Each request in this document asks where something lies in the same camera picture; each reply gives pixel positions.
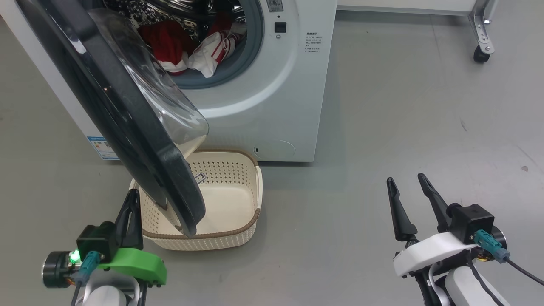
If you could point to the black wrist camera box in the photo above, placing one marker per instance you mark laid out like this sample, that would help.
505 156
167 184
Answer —
471 223
95 240

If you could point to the black round glass washer door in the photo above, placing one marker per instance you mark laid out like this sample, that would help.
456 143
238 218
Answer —
127 127

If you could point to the white washing machine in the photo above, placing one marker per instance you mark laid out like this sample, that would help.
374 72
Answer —
263 106

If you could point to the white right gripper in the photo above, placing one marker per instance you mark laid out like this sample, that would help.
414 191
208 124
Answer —
429 250

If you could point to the blue energy label sticker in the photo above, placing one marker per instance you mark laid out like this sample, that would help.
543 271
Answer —
102 148

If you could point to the small grey rating sticker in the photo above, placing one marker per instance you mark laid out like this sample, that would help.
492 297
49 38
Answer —
275 5

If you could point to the washing machine metal drum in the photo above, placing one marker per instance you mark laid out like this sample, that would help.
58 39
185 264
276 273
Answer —
144 10

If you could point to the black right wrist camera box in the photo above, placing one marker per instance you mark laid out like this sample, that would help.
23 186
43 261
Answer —
471 223

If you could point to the silver metal table leg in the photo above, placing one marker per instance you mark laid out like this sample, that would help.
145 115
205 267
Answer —
482 25

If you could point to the white garment with red stripes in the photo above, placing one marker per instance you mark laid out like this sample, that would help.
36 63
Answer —
210 55

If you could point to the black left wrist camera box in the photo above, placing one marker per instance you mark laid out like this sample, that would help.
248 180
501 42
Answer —
95 240

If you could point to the black caster wheel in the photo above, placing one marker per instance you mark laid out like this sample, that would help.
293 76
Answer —
481 55

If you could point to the oval drain filter cover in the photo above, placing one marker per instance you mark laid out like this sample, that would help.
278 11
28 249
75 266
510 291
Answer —
276 150

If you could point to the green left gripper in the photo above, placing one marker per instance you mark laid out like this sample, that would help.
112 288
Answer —
136 263

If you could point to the cream perforated laundry basket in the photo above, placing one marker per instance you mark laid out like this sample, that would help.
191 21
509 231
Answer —
229 199

